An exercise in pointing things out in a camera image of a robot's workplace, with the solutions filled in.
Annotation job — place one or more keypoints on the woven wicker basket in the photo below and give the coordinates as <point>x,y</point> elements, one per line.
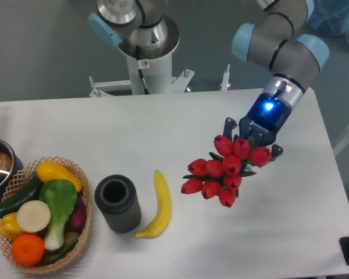
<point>17,182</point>

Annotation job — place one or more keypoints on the orange toy tangerine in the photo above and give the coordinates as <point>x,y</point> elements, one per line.
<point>28,249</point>

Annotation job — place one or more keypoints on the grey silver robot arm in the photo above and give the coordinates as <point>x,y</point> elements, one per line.
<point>294,60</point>

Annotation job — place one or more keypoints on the yellow toy squash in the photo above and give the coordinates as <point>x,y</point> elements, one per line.
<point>48,170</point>

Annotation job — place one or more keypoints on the green toy bok choy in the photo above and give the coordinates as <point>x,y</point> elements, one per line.
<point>60,196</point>

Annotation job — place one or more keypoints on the dark grey ribbed vase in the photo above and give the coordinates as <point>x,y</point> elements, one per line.
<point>116,198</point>

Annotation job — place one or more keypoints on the white round toy slice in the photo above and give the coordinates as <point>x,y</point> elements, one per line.
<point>33,216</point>

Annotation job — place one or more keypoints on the purple toy sweet potato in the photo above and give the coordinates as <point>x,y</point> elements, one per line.
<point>78,217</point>

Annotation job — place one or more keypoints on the red tulip bouquet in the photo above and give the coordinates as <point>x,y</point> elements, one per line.
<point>222,175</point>

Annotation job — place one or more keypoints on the blue plastic bag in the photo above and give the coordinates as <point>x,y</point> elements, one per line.
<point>330,19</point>

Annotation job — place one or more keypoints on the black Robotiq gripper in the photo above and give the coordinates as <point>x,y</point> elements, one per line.
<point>262,123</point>

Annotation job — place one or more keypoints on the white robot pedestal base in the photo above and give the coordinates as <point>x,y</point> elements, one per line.
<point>148,53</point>

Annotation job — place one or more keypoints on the green toy bean pod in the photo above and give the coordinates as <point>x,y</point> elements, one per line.
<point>62,253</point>

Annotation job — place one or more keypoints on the yellow toy bell pepper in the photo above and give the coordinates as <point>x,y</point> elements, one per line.
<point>9,227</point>

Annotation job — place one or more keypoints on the green toy cucumber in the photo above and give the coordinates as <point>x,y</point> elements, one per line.
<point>27,193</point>

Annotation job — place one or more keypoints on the yellow toy banana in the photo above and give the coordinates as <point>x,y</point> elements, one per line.
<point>164,209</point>

